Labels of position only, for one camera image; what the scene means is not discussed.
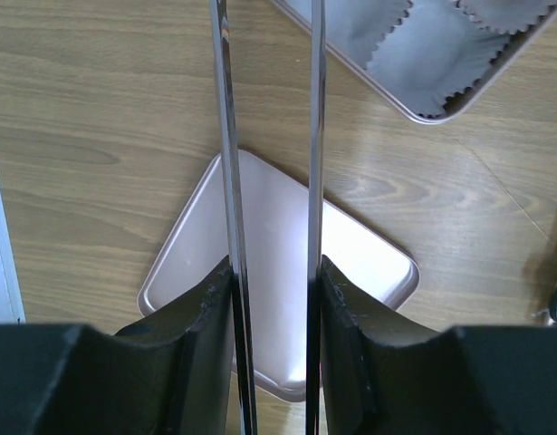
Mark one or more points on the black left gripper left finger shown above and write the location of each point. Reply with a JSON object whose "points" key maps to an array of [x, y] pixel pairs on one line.
{"points": [[167, 373]]}

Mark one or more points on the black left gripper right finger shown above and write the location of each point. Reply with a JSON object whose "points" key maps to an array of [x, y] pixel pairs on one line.
{"points": [[383, 373]]}

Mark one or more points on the metal tongs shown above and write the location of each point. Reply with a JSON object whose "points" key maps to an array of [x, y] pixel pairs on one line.
{"points": [[276, 264]]}

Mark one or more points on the rose gold cookie tin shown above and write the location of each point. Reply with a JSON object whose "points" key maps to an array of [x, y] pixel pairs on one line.
{"points": [[460, 101]]}

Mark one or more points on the rose gold tin lid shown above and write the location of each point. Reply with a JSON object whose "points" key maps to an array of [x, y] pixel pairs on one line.
{"points": [[198, 242]]}

